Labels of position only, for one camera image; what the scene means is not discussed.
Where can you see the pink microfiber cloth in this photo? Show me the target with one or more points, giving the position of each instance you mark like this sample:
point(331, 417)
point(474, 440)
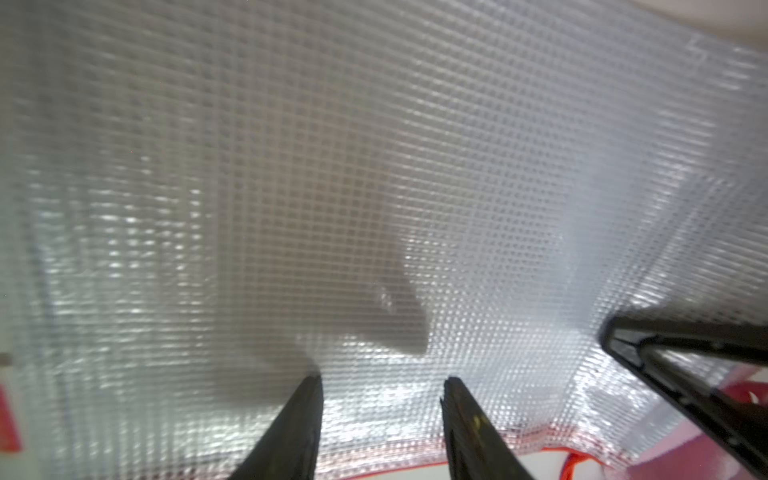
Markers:
point(687, 453)

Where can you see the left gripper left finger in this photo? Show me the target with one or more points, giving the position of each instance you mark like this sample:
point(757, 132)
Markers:
point(289, 447)

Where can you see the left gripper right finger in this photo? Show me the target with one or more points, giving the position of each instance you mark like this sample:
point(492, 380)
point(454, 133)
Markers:
point(475, 450)

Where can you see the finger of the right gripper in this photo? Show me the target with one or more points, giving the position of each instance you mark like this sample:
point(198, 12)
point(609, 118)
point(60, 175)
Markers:
point(740, 428)

